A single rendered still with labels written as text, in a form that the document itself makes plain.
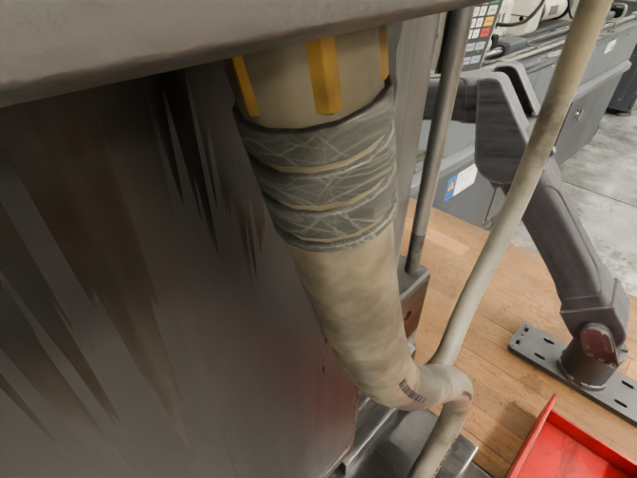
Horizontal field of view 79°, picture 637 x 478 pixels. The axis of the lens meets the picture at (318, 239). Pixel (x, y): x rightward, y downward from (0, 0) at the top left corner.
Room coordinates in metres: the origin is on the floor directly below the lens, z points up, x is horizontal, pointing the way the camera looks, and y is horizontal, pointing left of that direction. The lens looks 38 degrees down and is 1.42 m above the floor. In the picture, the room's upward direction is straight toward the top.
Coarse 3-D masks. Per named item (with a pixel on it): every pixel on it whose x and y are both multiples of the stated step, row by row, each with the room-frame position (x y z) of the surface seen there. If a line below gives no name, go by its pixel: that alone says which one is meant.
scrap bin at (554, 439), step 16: (544, 416) 0.24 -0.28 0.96; (560, 416) 0.25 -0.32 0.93; (544, 432) 0.24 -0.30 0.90; (560, 432) 0.24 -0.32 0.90; (576, 432) 0.24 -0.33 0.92; (528, 448) 0.20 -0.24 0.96; (544, 448) 0.23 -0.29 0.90; (560, 448) 0.23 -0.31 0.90; (576, 448) 0.23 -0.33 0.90; (592, 448) 0.22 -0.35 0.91; (608, 448) 0.21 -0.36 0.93; (512, 464) 0.21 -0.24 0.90; (528, 464) 0.21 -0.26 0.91; (544, 464) 0.21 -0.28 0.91; (560, 464) 0.21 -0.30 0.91; (576, 464) 0.21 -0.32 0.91; (592, 464) 0.21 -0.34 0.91; (608, 464) 0.21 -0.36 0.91; (624, 464) 0.20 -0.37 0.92
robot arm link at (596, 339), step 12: (588, 324) 0.32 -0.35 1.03; (600, 324) 0.32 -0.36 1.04; (588, 336) 0.31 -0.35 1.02; (600, 336) 0.31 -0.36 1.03; (612, 336) 0.31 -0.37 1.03; (588, 348) 0.31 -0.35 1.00; (600, 348) 0.30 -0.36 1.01; (612, 348) 0.30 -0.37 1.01; (600, 360) 0.30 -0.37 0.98; (612, 360) 0.30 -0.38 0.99
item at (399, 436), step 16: (368, 400) 0.13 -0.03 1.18; (368, 416) 0.14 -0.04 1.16; (384, 416) 0.14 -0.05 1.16; (400, 416) 0.15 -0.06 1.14; (416, 416) 0.15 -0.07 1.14; (432, 416) 0.15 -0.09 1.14; (368, 432) 0.13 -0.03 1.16; (384, 432) 0.13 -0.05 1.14; (400, 432) 0.13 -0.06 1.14; (416, 432) 0.13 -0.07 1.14; (368, 448) 0.12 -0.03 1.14; (384, 448) 0.12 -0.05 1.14; (400, 448) 0.12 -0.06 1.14; (416, 448) 0.12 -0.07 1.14; (464, 448) 0.12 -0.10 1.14; (352, 464) 0.11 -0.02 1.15; (368, 464) 0.11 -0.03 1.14; (384, 464) 0.11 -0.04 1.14; (400, 464) 0.11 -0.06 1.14; (448, 464) 0.11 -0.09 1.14; (464, 464) 0.11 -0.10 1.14
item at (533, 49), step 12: (624, 12) 2.99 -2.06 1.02; (636, 12) 3.02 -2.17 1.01; (504, 24) 2.01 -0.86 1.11; (516, 24) 2.03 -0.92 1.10; (612, 24) 2.68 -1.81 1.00; (564, 36) 2.26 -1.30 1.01; (528, 48) 2.04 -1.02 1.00; (540, 48) 2.00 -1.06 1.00; (492, 60) 1.81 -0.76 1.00; (504, 60) 1.76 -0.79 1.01; (516, 60) 1.83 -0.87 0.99
